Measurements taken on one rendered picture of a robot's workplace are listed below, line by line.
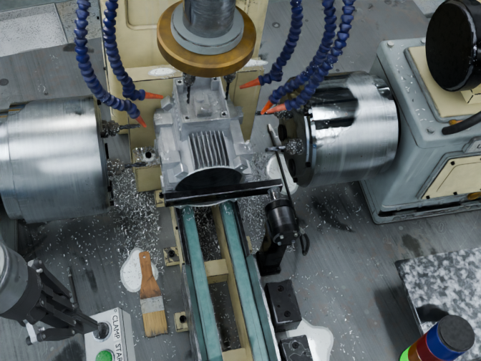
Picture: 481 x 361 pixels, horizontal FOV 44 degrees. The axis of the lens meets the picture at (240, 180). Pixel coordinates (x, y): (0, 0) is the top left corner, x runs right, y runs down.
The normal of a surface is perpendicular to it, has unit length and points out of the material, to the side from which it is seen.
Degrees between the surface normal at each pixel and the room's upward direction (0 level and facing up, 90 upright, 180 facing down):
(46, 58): 0
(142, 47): 90
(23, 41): 0
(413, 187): 90
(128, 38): 90
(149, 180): 90
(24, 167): 40
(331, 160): 66
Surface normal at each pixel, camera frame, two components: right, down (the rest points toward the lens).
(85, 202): 0.22, 0.74
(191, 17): -0.59, 0.65
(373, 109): 0.18, -0.21
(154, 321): 0.09, -0.51
